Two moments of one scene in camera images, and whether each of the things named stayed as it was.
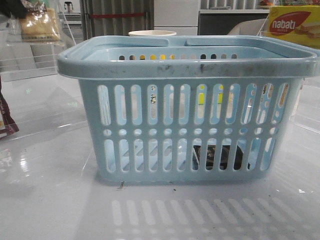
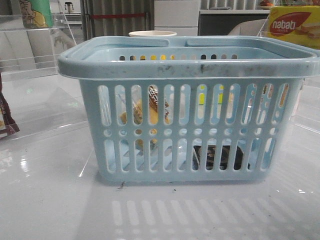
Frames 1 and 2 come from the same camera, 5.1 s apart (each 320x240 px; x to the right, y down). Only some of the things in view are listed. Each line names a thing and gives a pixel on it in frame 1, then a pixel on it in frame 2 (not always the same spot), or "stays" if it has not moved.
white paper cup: (151, 33) stays
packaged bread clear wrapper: (39, 23) to (153, 108)
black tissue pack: (211, 154) stays
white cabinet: (181, 16) stays
